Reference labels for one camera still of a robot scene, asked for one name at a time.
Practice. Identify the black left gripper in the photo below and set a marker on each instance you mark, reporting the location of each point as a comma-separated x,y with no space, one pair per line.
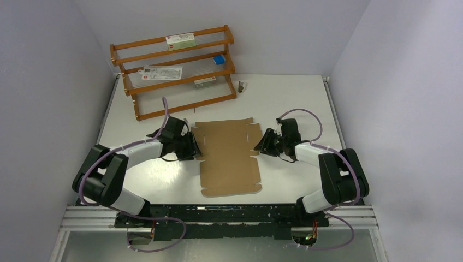
192,149

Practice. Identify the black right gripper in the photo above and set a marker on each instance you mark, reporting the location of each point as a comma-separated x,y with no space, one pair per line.
264,146

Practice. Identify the brown cardboard box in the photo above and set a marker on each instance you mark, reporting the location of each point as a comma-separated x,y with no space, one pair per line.
228,165

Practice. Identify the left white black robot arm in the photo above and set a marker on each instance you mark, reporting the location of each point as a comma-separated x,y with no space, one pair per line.
101,176

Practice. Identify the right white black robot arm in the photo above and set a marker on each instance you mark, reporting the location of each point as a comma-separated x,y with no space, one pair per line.
341,175

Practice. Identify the grey white small box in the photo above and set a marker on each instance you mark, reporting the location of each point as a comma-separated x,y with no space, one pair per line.
206,82

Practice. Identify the blue small box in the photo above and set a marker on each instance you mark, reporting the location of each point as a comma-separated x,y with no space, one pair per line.
219,59

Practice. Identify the green white box top shelf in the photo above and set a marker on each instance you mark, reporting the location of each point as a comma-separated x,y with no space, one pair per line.
180,41

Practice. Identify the small grey white clip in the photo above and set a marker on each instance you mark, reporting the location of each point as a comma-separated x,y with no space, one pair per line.
242,85

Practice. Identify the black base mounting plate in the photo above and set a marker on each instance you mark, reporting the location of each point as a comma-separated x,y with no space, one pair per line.
219,221

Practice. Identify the orange wooden shelf rack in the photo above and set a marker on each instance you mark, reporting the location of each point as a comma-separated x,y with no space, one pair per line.
189,69

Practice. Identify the white flat blister package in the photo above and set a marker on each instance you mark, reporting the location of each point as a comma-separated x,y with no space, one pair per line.
161,72

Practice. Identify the aluminium rail frame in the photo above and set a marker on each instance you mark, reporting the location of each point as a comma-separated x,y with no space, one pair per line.
261,176

